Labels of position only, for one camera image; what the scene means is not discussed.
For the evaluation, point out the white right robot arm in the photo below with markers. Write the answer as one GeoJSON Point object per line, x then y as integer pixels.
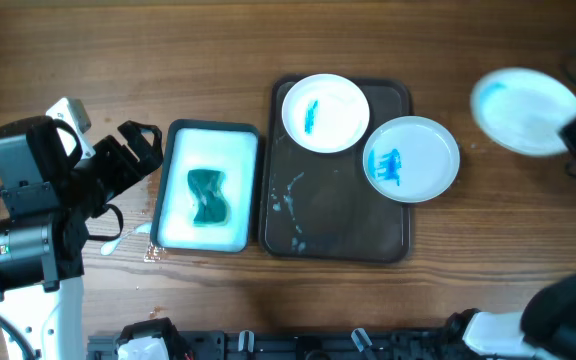
{"type": "Point", "coordinates": [545, 329]}

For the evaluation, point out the dark brown serving tray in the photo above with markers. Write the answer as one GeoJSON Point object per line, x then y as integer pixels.
{"type": "Point", "coordinates": [322, 206]}

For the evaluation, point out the white foam spill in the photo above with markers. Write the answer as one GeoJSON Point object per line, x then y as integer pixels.
{"type": "Point", "coordinates": [109, 247]}

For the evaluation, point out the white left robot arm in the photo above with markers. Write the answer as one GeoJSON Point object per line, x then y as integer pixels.
{"type": "Point", "coordinates": [49, 190]}

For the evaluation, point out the small white plate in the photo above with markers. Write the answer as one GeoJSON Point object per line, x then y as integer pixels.
{"type": "Point", "coordinates": [325, 113]}

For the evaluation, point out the green yellow sponge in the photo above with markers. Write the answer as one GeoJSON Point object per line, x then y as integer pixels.
{"type": "Point", "coordinates": [206, 188]}

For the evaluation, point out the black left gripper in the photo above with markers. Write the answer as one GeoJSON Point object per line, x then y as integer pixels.
{"type": "Point", "coordinates": [150, 154]}

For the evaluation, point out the black soapy water basin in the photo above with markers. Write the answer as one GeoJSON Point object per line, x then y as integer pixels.
{"type": "Point", "coordinates": [232, 148]}

